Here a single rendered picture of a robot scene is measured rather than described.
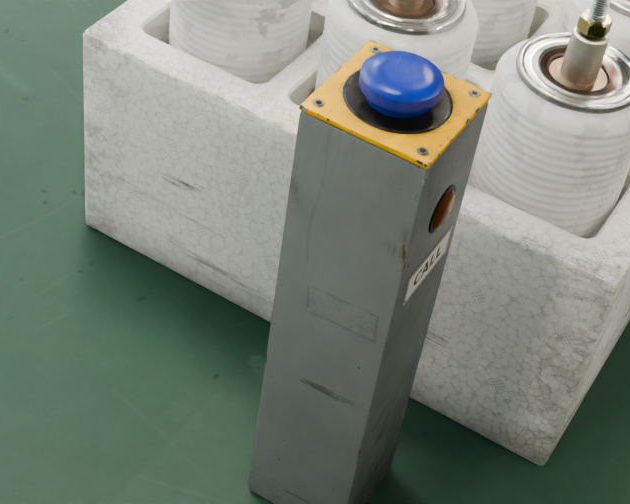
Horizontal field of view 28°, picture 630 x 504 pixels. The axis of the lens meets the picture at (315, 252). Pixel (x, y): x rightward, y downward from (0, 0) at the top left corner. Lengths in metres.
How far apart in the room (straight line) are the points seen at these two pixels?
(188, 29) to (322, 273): 0.25
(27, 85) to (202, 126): 0.31
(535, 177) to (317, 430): 0.20
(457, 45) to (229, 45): 0.15
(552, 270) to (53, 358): 0.35
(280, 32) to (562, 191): 0.22
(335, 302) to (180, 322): 0.27
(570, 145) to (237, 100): 0.22
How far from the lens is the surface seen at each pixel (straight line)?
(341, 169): 0.60
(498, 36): 0.89
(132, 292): 0.93
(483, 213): 0.76
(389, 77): 0.60
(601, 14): 0.74
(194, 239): 0.91
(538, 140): 0.74
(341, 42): 0.78
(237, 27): 0.83
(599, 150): 0.75
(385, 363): 0.68
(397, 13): 0.78
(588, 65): 0.76
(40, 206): 1.00
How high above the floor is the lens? 0.68
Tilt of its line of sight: 44 degrees down
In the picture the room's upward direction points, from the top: 9 degrees clockwise
